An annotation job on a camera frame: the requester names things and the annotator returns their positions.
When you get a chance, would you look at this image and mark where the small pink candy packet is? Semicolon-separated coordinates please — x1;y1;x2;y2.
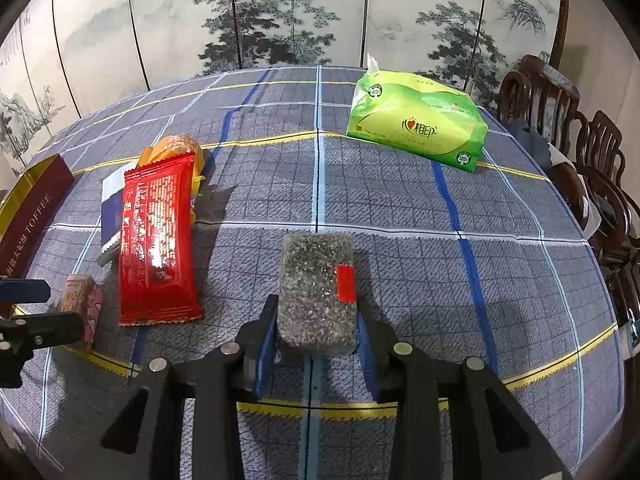
58;274;104;352

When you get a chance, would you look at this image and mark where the blue and white snack bag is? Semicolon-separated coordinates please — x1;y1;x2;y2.
96;169;125;266

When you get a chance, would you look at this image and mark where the red snack packet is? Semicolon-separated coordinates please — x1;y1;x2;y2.
118;153;204;326

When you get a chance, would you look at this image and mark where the orange snack packet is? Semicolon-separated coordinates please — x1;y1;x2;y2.
136;134;205;223

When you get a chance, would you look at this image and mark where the red gold toffee tin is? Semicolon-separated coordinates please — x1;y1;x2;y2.
0;154;74;278

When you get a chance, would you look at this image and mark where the plaid blue tablecloth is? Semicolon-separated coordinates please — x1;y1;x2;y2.
1;66;625;479

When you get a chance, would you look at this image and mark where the painted folding screen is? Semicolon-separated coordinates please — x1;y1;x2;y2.
1;0;560;176

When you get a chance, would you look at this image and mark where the dark wooden chair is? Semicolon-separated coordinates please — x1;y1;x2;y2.
576;110;639;318
498;54;590;228

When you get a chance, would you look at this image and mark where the green tissue pack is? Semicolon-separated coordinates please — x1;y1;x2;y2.
346;55;488;172

